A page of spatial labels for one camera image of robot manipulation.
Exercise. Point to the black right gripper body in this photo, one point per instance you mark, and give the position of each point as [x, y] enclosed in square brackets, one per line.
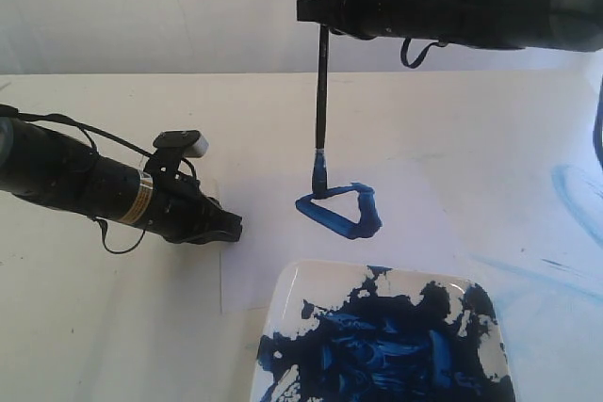
[485, 24]

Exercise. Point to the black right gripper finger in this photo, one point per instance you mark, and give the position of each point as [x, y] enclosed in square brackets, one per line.
[330, 13]

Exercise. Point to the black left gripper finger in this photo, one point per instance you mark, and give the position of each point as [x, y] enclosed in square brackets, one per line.
[210, 236]
[222, 220]

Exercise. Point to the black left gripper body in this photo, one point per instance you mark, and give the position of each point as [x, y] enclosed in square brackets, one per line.
[159, 199]

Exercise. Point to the black paintbrush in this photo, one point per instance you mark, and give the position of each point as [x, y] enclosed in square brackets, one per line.
[319, 175]

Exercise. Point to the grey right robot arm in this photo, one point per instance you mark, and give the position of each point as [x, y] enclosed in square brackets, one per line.
[568, 25]

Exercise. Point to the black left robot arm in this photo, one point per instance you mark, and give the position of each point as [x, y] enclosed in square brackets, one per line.
[58, 163]

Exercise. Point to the white plate with blue paint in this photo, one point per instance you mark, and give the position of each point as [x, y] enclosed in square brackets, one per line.
[345, 332]

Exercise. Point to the white paper sheet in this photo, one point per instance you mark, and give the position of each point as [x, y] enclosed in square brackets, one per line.
[415, 233]

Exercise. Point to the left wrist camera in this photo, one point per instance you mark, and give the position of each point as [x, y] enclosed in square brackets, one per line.
[189, 143]

